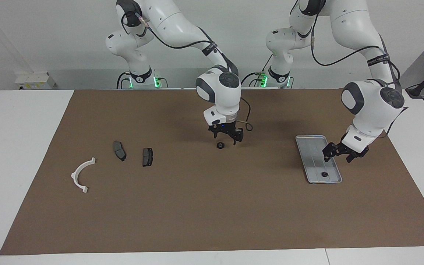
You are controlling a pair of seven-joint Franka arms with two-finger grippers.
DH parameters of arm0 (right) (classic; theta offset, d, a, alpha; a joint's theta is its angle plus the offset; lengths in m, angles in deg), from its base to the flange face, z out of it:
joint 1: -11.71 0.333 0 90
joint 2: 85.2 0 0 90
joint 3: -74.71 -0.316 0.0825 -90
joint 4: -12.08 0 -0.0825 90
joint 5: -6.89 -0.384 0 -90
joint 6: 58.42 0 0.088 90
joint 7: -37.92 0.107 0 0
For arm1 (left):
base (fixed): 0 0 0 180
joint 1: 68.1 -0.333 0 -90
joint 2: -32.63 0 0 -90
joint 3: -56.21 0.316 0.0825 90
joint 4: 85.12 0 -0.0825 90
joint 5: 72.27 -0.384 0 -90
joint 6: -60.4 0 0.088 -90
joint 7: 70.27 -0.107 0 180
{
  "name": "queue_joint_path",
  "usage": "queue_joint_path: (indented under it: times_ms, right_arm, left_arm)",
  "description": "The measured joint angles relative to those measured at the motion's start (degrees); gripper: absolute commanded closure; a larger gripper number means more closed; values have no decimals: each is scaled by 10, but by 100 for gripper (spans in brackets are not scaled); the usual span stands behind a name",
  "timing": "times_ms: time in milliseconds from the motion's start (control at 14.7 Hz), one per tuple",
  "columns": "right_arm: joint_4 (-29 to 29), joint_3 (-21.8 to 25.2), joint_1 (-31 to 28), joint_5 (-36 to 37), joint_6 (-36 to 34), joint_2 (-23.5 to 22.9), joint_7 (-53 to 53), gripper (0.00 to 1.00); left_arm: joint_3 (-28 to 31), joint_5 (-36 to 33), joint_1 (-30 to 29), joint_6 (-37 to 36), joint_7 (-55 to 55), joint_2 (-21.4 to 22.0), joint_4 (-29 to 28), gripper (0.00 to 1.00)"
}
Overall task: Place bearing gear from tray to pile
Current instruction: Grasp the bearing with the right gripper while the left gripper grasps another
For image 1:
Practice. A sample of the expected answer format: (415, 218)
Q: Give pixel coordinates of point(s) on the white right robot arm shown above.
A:
(168, 18)

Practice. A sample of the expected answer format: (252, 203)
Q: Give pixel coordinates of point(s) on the brown table mat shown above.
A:
(212, 206)

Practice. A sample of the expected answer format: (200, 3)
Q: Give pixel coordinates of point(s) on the grey brake pad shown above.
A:
(118, 149)
(147, 157)

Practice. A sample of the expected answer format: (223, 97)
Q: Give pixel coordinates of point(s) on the silver metal tray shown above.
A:
(313, 158)

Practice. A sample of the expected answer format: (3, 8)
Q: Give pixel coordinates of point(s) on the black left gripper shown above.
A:
(348, 150)

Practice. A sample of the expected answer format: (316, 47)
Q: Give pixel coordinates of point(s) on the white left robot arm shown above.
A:
(366, 103)

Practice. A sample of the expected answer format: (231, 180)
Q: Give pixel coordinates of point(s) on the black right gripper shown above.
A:
(226, 129)

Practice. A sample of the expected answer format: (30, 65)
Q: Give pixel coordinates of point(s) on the white curved plastic bracket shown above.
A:
(74, 176)

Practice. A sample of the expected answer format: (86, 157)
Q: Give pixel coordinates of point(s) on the white wall socket box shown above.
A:
(31, 79)

